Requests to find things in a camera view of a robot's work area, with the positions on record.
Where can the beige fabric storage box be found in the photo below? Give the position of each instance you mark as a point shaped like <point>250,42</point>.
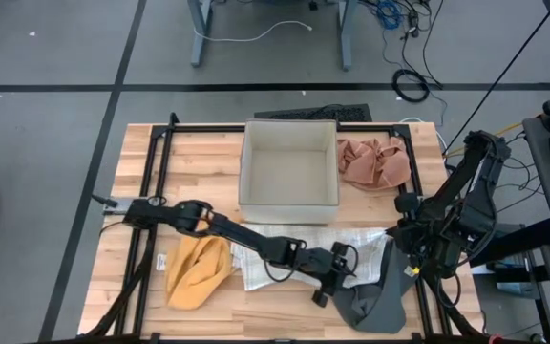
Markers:
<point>289,181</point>

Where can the grey waffle towel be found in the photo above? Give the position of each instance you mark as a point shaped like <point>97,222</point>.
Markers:
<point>380,306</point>

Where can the grey metal mounting plate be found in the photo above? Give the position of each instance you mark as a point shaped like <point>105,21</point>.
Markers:
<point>115,206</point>

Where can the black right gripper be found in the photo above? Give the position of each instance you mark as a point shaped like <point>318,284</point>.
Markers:
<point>423,239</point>

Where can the black floor grille mat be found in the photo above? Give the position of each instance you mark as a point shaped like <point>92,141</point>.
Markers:
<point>313,112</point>

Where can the black metal table frame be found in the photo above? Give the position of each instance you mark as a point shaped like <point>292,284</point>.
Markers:
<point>160,153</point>

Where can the yellow towel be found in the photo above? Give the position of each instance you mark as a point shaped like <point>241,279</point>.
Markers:
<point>194,272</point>

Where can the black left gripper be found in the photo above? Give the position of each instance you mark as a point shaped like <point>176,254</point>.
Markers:
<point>327,268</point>

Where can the grey desk leg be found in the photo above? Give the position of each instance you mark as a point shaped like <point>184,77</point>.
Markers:
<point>199,33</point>
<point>346,33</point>

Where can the black metal beam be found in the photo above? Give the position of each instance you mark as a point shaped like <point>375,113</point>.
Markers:
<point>523,241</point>

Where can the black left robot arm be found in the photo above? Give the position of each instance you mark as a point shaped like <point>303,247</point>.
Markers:
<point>246,236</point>

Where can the salmon pink towel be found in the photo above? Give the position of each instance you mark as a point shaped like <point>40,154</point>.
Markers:
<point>375,165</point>

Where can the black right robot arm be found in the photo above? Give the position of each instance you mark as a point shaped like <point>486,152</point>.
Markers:
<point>487,153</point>

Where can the white plaid towel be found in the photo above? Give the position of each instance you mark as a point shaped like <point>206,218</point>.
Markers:
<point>275,234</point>

